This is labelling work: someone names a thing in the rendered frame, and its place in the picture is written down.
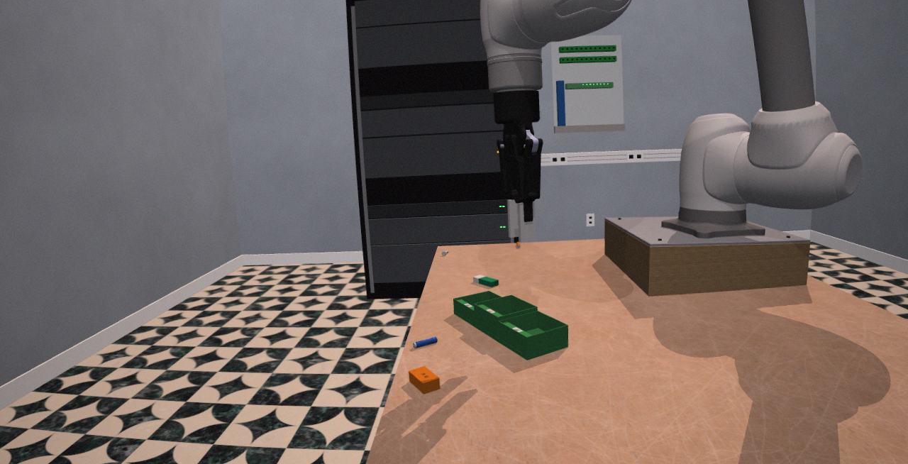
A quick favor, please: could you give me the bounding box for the green three-compartment bin rack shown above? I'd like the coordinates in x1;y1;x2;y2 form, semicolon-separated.
453;291;568;360

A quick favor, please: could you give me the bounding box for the blue battery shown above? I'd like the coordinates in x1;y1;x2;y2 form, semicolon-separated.
413;337;438;348

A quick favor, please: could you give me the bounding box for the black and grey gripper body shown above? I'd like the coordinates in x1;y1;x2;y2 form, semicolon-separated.
494;90;540;155

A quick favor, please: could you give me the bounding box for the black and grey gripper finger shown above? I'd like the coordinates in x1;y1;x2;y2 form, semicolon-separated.
509;130;543;242
497;135;519;238

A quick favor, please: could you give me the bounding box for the white and green eraser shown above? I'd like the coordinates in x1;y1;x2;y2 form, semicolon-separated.
473;275;499;287

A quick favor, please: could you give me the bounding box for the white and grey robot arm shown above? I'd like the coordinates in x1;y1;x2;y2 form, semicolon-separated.
480;0;863;238

